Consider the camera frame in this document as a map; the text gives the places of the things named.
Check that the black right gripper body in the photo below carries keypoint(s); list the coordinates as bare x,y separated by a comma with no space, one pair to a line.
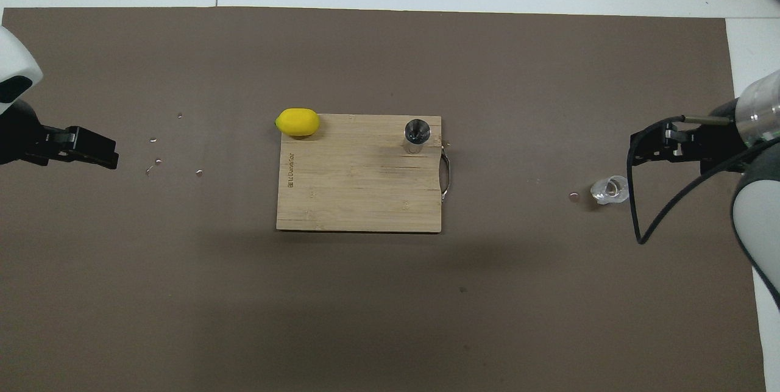
722,147

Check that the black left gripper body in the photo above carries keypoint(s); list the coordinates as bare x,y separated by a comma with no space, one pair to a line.
21,135

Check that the small clear glass cup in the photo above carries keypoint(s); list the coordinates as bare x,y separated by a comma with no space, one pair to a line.
610,189

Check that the steel cocktail jigger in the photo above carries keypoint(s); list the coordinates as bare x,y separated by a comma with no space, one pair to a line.
417,131

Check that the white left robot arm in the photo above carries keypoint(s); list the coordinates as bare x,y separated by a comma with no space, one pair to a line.
15,60

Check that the yellow lemon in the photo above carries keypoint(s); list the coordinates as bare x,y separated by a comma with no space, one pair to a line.
297,122

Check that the bamboo cutting board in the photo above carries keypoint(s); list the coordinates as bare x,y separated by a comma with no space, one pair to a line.
359,178

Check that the brown table mat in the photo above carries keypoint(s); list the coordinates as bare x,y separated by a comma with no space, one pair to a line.
365,319

